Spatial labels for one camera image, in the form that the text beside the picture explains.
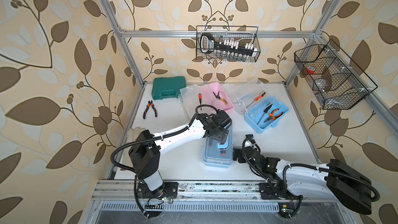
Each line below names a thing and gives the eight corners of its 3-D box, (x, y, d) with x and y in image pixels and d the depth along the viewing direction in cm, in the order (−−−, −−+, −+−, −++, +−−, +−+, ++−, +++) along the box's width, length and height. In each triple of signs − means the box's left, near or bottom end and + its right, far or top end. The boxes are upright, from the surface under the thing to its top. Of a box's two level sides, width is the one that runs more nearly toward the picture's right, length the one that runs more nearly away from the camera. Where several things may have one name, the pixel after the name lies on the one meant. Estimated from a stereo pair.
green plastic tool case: (151, 100, 113) (148, 95, 108) (156, 81, 126) (154, 75, 121) (183, 100, 113) (182, 95, 108) (186, 81, 126) (185, 75, 121)
